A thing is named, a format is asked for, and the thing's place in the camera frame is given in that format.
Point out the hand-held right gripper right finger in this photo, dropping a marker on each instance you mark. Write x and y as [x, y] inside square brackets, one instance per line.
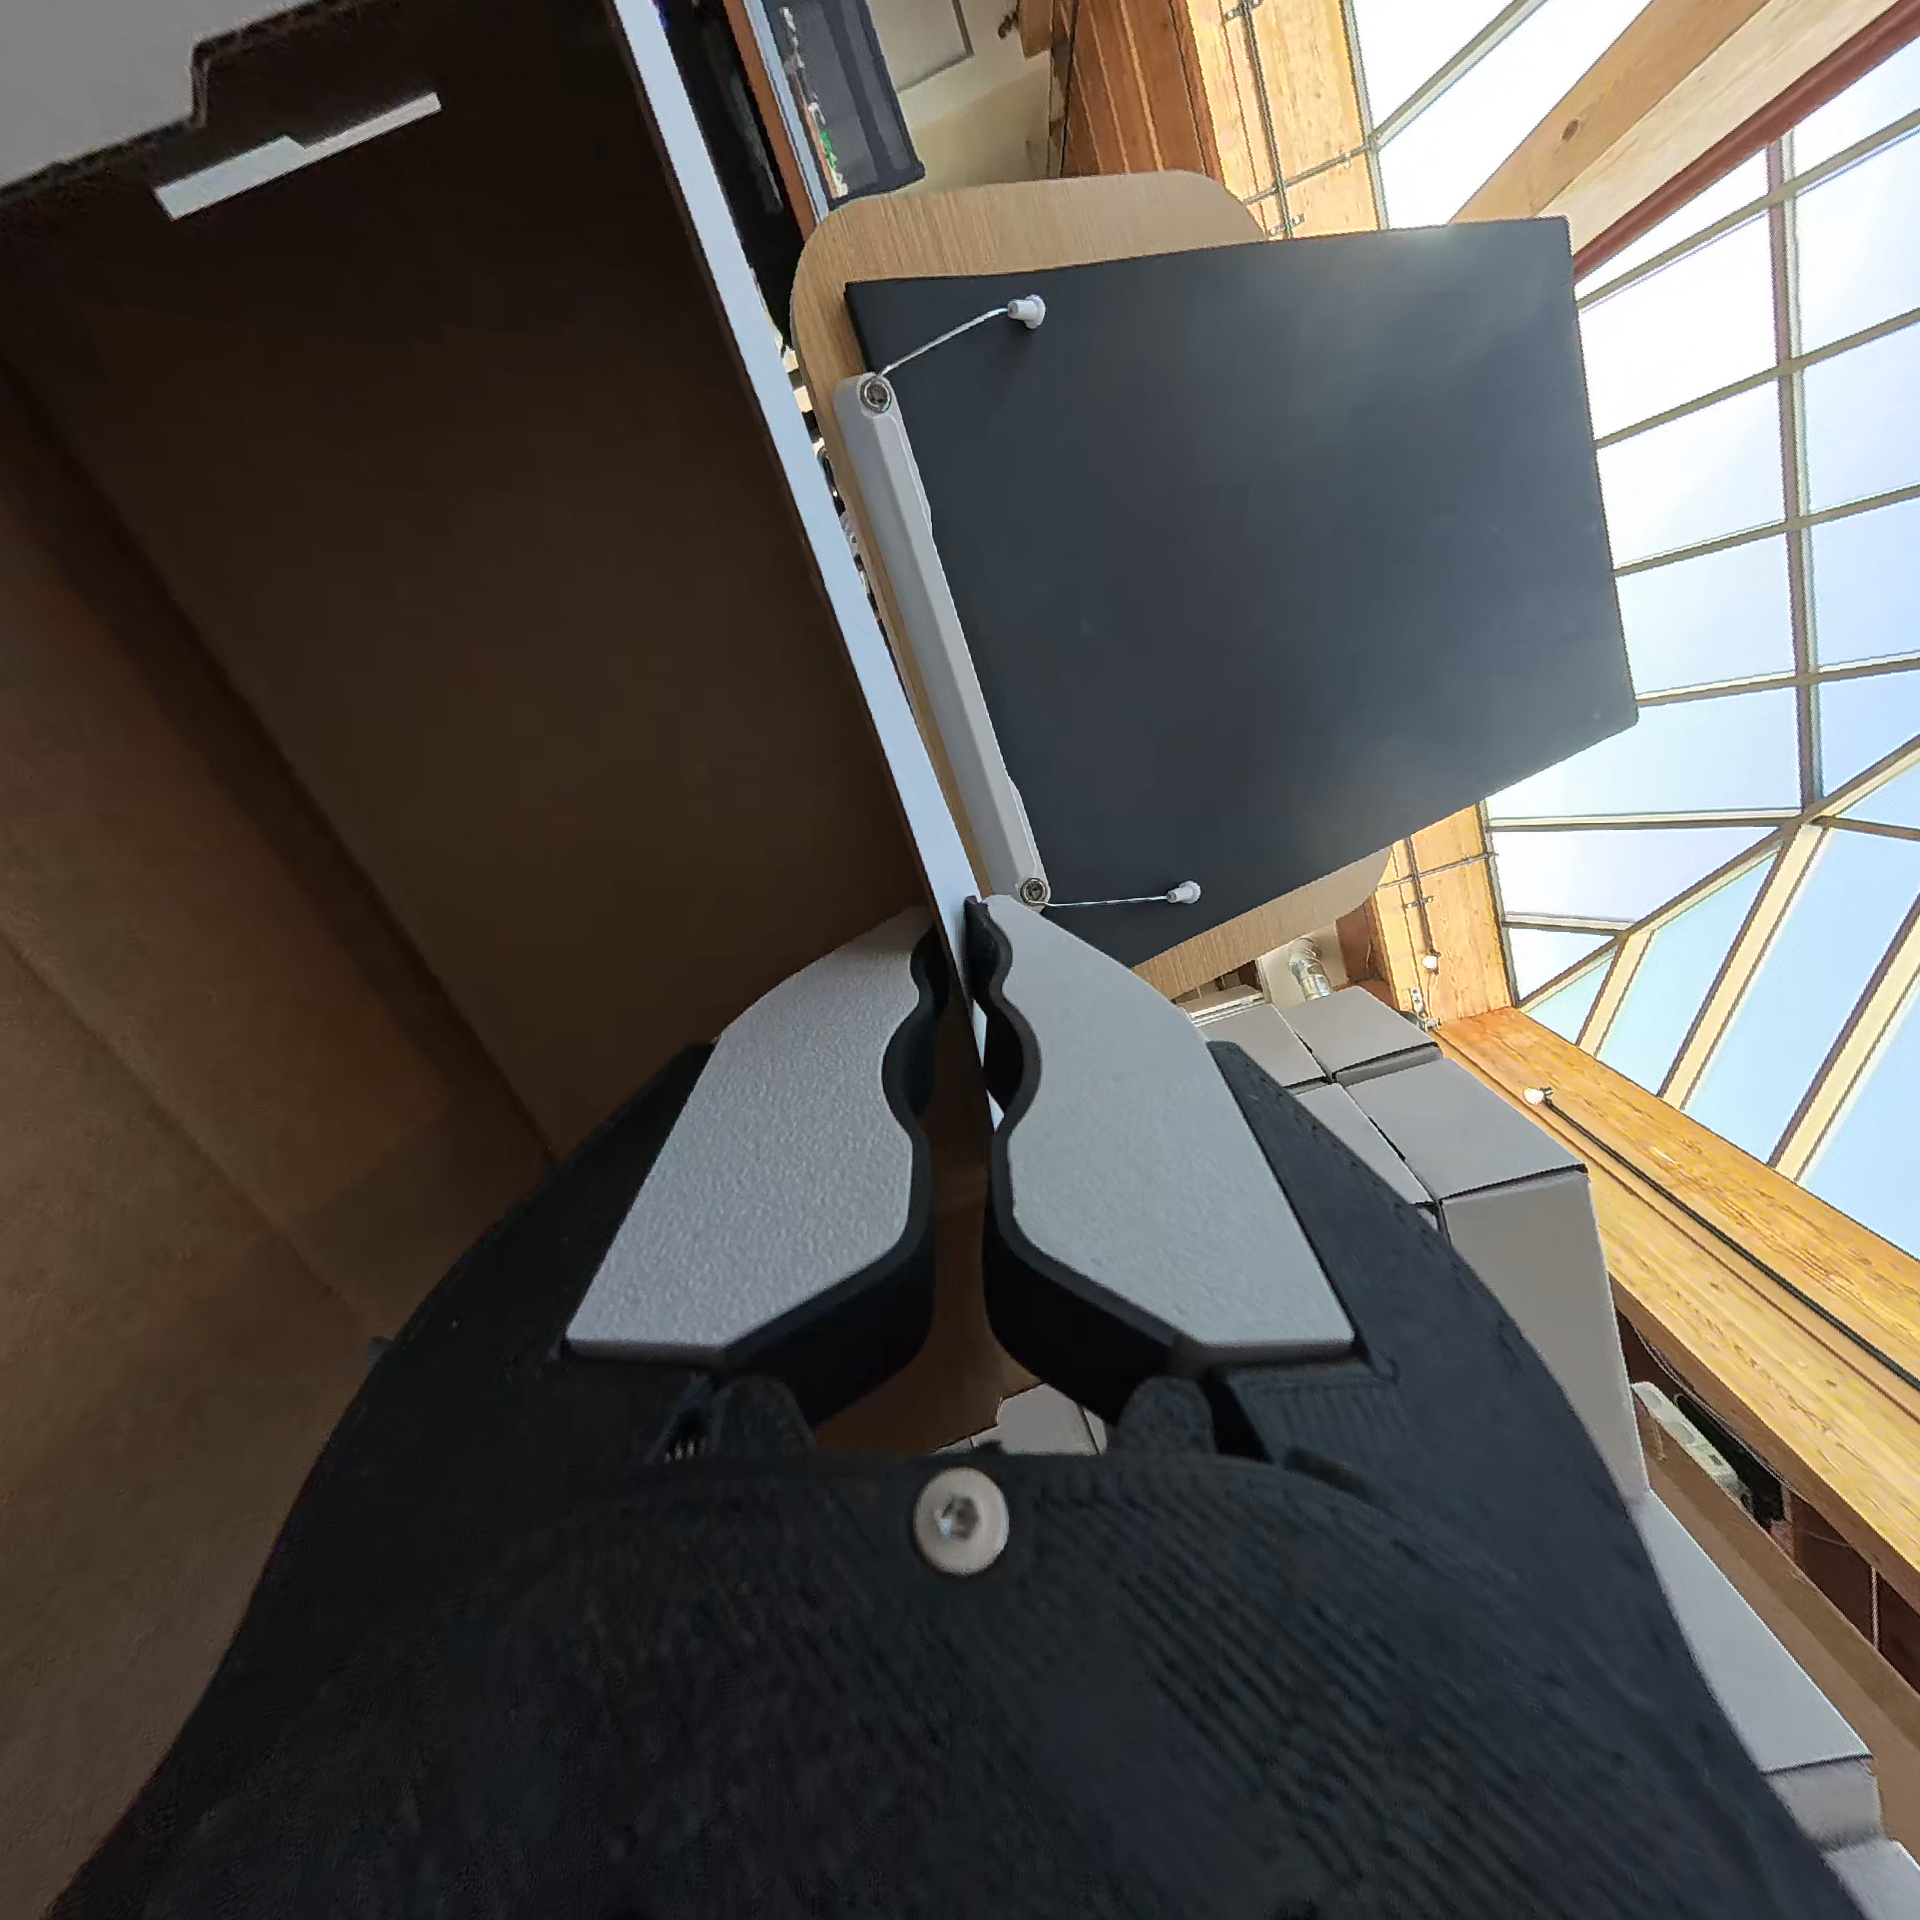
[1155, 1172]

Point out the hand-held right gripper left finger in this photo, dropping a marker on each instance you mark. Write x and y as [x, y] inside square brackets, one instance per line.
[750, 1172]

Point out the white cardboard box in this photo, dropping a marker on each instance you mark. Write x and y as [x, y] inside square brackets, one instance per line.
[375, 676]

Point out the stack of white boxes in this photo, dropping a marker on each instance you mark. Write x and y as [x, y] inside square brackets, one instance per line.
[1517, 1201]

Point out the black divider panel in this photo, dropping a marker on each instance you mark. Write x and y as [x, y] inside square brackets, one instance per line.
[1244, 570]

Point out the glass skylight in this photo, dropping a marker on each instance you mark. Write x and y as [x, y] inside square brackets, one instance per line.
[1725, 452]

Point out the wooden backing board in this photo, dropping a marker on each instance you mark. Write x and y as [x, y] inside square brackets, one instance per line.
[1037, 203]

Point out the computer monitor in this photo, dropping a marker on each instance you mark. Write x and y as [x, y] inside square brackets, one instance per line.
[840, 90]

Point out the grey panel bracket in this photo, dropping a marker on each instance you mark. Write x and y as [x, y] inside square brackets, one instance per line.
[921, 601]

